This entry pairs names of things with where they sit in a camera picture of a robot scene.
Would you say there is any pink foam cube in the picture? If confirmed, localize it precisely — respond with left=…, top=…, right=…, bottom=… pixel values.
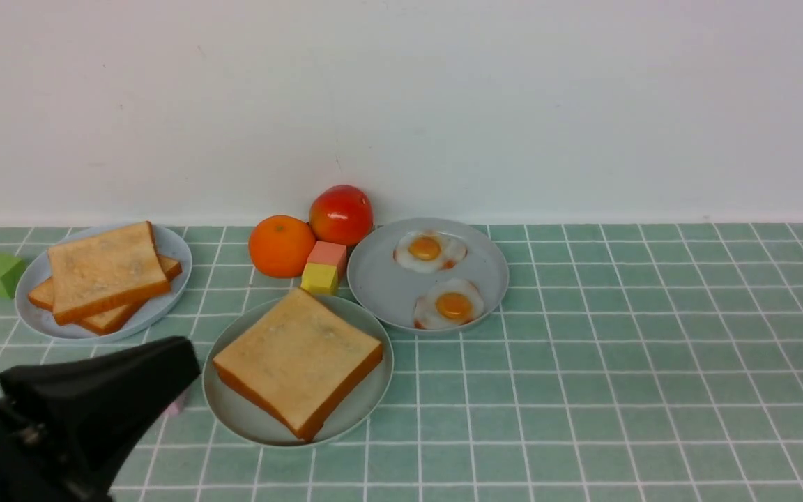
left=160, top=390, right=188, bottom=417

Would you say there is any fried egg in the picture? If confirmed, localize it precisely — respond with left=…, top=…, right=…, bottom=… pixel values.
left=392, top=231, right=468, bottom=274
left=412, top=277, right=487, bottom=330

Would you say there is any toast slice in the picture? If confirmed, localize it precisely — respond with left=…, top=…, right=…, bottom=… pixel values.
left=47, top=220, right=170, bottom=326
left=214, top=288, right=383, bottom=443
left=28, top=255, right=183, bottom=336

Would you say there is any blue plate with toast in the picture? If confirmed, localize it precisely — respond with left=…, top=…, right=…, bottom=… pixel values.
left=14, top=225, right=194, bottom=345

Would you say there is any red tomato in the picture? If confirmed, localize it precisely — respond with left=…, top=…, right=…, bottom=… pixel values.
left=309, top=184, right=375, bottom=247

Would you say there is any fried egg near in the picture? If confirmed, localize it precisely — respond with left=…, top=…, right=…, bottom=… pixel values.
left=412, top=277, right=487, bottom=330

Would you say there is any green centre plate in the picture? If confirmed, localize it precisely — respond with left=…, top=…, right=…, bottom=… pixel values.
left=201, top=295, right=395, bottom=451

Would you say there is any orange fruit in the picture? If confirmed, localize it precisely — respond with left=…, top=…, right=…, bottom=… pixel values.
left=247, top=214, right=316, bottom=279

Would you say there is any green checkered tablecloth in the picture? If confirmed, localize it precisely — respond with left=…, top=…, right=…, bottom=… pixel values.
left=0, top=223, right=803, bottom=502

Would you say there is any grey plate with eggs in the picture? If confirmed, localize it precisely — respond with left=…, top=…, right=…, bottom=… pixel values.
left=345, top=218, right=510, bottom=334

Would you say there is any salmon foam cube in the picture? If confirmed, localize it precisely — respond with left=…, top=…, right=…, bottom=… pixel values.
left=307, top=241, right=348, bottom=279

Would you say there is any yellow foam cube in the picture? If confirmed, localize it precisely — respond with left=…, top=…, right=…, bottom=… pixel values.
left=300, top=261, right=339, bottom=296

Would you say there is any green foam cube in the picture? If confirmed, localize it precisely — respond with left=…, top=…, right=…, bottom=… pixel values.
left=0, top=253, right=28, bottom=300

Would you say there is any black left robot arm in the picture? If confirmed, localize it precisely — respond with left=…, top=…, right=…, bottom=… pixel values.
left=0, top=336, right=201, bottom=501

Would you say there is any fried egg rear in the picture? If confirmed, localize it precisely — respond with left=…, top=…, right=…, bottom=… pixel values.
left=392, top=231, right=468, bottom=274

